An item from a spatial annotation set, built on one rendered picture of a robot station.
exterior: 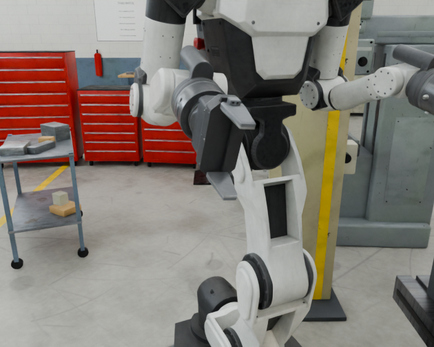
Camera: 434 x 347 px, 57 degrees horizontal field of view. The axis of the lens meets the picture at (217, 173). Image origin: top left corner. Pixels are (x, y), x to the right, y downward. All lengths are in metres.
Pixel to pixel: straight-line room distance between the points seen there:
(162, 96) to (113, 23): 8.97
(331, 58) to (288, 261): 0.55
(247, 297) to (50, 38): 9.33
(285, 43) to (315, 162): 1.42
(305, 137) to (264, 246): 1.32
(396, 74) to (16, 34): 9.74
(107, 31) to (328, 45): 8.70
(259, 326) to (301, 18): 0.75
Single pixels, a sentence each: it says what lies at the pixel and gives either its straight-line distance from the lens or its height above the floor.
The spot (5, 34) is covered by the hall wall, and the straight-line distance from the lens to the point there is 10.43.
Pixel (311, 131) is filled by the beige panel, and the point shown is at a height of 1.12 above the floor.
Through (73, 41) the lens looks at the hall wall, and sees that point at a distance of 9.88.
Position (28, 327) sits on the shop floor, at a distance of 2.72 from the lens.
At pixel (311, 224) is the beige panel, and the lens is 2.43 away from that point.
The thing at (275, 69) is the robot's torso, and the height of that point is 1.53.
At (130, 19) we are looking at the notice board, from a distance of 9.56.
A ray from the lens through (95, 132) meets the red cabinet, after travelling 5.32.
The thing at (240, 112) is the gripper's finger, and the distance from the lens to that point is 0.50.
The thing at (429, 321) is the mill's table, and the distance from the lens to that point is 1.19.
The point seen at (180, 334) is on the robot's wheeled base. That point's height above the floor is 0.57.
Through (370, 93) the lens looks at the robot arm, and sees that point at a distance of 1.05.
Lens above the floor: 1.60
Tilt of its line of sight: 19 degrees down
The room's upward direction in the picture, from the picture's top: straight up
